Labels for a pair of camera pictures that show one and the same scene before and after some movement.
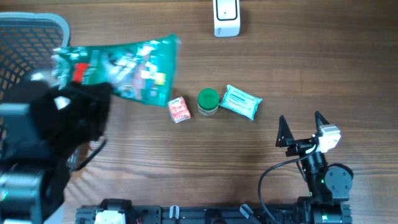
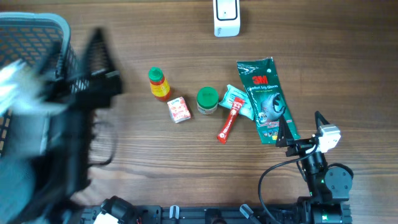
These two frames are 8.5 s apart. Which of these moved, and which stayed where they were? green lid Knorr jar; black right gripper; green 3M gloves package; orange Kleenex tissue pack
Moved: green 3M gloves package
Stayed: green lid Knorr jar; black right gripper; orange Kleenex tissue pack
